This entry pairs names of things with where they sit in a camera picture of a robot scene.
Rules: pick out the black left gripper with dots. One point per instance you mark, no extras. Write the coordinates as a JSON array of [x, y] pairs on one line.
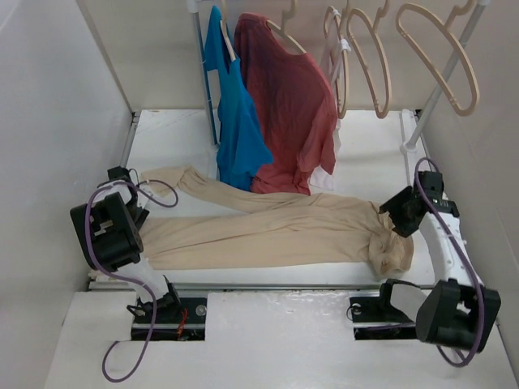
[[140, 214]]

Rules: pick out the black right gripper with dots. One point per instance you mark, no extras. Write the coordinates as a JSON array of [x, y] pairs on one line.
[[403, 228]]

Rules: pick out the beige trousers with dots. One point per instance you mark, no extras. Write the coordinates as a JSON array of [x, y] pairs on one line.
[[269, 230]]

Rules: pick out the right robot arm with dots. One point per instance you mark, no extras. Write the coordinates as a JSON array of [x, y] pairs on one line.
[[459, 311]]

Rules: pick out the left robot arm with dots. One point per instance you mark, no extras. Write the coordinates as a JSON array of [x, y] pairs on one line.
[[107, 228]]

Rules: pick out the white garment on hanger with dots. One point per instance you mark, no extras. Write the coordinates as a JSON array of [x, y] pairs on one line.
[[323, 174]]

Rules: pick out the beige hanger under blue shirt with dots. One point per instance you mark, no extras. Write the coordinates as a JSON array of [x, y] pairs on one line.
[[225, 32]]

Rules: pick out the beige hanger under white garment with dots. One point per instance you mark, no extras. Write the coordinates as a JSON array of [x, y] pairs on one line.
[[334, 62]]

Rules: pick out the beige hanger under red shirt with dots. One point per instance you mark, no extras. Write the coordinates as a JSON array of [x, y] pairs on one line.
[[281, 30]]

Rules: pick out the blue t-shirt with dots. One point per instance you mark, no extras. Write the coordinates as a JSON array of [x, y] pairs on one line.
[[242, 150]]

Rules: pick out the red t-shirt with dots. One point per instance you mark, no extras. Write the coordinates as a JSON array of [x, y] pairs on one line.
[[289, 92]]

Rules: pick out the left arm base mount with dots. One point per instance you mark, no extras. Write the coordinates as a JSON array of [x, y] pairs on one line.
[[188, 323]]

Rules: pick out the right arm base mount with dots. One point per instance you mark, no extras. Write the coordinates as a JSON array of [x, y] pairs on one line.
[[375, 318]]

